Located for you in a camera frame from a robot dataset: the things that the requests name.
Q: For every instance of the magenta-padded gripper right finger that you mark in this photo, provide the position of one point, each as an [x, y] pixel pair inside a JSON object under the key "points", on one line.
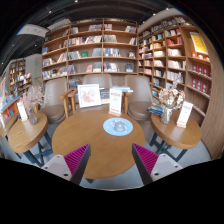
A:
{"points": [[148, 160]]}

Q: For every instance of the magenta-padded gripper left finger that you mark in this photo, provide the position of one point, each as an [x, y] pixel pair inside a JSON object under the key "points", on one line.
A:
{"points": [[75, 160]]}

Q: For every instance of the grey computer mouse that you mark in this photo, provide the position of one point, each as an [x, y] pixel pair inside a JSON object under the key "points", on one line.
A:
{"points": [[119, 126]]}

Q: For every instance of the round light blue mouse pad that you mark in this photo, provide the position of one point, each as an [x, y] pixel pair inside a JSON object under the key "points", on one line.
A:
{"points": [[107, 128]]}

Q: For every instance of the round wooden side table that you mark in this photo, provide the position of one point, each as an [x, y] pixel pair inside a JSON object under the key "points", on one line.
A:
{"points": [[26, 135], [176, 135]]}

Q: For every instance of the vase with pale dried flowers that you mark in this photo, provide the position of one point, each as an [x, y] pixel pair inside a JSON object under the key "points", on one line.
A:
{"points": [[166, 115]]}

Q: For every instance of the stack of books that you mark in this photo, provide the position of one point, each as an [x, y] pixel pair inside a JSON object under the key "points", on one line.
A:
{"points": [[155, 110]]}

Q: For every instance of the small white sign card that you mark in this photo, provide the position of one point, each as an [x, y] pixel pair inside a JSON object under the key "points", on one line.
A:
{"points": [[22, 110], [184, 114]]}

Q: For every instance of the glass vase with pink flowers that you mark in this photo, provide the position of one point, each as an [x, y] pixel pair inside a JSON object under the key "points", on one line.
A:
{"points": [[32, 116]]}

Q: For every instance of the white framed floral picture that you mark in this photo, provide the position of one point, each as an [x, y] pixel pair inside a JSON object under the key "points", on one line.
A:
{"points": [[89, 95]]}

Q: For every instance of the white and red sign stand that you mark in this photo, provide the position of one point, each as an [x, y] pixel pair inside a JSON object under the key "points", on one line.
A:
{"points": [[115, 101]]}

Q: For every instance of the dark-covered book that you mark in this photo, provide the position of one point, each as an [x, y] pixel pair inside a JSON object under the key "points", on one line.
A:
{"points": [[105, 96]]}

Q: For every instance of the light blue book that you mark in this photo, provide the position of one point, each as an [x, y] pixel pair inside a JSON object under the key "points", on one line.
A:
{"points": [[125, 89]]}

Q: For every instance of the colourful book display stand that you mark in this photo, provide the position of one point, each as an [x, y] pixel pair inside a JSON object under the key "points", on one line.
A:
{"points": [[8, 106]]}

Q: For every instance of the small distant wooden bookshelf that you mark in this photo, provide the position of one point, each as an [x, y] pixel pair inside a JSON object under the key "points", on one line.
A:
{"points": [[20, 76]]}

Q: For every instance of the tall wooden bookshelf with poster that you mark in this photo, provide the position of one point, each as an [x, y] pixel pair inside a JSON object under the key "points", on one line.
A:
{"points": [[173, 56]]}

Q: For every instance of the wide wooden bookshelf with books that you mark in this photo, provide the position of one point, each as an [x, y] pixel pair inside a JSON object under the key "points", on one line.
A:
{"points": [[90, 46]]}

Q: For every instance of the white hanging ceiling sign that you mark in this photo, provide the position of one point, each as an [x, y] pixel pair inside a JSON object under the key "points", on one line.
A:
{"points": [[33, 30]]}

